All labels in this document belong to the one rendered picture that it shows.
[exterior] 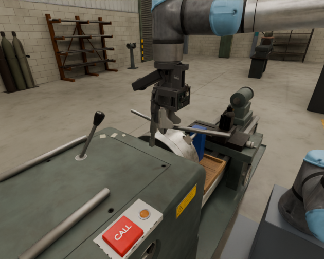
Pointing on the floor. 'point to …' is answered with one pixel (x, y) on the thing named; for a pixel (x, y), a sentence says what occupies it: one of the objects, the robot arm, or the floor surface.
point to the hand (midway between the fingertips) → (161, 129)
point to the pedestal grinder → (131, 55)
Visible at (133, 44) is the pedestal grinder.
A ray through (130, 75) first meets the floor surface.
